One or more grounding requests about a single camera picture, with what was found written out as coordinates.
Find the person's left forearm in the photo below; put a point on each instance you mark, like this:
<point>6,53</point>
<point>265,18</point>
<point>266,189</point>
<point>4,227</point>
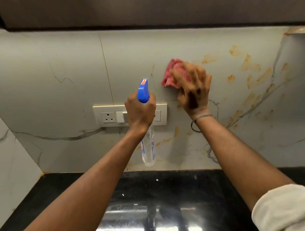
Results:
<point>83,185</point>

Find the person's right forearm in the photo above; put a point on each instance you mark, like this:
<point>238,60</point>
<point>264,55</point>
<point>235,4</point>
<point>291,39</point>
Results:
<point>243,159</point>

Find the person's left hand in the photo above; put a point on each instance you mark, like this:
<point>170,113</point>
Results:
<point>140,114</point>

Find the pink checked cleaning cloth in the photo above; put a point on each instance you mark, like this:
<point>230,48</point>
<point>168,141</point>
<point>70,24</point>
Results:
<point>171,76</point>

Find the clear spray bottle blue nozzle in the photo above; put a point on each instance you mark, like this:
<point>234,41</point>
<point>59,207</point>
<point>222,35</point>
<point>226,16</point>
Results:
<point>143,92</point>

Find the white switch panel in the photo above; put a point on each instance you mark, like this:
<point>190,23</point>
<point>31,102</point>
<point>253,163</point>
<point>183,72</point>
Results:
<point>109,115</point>

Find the silver bangle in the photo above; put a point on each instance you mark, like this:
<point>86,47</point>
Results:
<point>202,116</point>

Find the white shirt sleeve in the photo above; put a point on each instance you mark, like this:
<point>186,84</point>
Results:
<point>281,209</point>

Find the brown upper cabinet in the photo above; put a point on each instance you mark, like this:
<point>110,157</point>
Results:
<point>152,12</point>

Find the person's right hand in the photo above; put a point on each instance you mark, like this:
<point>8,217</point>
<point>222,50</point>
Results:
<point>195,90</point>

